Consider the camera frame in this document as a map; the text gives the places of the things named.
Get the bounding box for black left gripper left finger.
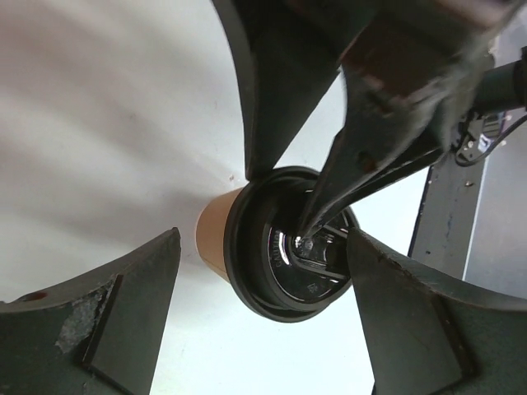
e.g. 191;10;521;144
1;228;181;394

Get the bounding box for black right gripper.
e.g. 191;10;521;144
297;1;519;238

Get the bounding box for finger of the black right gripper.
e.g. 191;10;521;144
213;1;371;180

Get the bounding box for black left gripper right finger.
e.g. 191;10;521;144
347;230;526;394

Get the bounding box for single black cup lid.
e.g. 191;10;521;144
223;166;359;323

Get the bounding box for single brown paper cup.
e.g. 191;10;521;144
195;188;242;283

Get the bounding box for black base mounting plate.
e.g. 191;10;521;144
408;156;486;280

